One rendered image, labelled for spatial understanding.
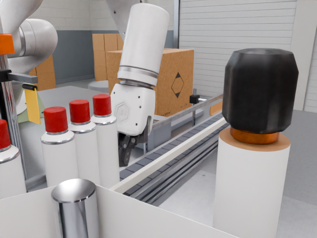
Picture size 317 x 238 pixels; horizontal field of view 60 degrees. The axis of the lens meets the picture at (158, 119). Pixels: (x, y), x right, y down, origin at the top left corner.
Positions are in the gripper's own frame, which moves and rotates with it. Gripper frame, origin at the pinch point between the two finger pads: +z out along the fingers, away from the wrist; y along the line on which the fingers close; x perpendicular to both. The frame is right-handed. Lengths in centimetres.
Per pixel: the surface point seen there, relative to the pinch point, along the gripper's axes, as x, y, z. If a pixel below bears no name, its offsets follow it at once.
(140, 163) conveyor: 11.0, -2.7, 2.8
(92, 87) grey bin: 161, -190, -23
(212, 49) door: 409, -178, -141
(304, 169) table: 42, 31, -3
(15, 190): -23.8, 2.2, 3.6
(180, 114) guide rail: 27.2, -3.3, -11.4
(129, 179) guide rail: -1.3, 4.1, 3.6
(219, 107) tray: 80, -13, -19
